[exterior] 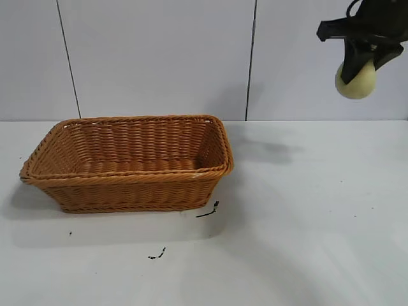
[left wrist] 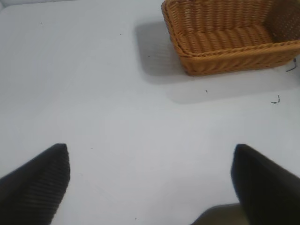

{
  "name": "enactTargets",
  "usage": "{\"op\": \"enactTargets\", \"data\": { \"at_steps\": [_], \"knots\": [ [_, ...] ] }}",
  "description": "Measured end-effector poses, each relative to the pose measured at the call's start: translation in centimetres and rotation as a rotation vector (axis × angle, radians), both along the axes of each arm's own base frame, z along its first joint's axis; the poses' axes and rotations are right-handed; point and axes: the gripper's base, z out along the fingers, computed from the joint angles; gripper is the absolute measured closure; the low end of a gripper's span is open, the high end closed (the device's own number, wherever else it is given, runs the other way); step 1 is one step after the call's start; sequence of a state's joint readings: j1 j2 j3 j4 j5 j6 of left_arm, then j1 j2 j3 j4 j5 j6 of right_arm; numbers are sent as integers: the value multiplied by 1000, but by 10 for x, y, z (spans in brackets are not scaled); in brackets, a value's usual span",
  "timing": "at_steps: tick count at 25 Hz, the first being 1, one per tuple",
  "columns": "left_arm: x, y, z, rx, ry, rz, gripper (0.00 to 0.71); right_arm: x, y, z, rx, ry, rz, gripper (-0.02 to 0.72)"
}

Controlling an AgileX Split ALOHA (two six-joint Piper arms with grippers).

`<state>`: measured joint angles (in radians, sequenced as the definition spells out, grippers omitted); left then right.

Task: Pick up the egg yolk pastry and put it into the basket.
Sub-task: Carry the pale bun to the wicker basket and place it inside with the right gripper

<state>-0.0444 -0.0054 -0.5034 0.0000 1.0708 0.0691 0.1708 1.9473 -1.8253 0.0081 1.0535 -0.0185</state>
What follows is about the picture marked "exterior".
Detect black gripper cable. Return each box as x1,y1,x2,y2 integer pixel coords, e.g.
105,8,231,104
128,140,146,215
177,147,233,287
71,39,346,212
345,0,363,17

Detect brown wicker basket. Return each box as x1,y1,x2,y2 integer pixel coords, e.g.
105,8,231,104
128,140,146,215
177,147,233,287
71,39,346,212
19,114,235,214

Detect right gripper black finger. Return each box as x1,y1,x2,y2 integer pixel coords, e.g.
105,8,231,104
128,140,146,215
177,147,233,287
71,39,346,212
372,43,405,72
341,40,373,85

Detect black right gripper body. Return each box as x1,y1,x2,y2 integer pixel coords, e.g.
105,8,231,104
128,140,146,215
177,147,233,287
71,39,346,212
316,0,408,48

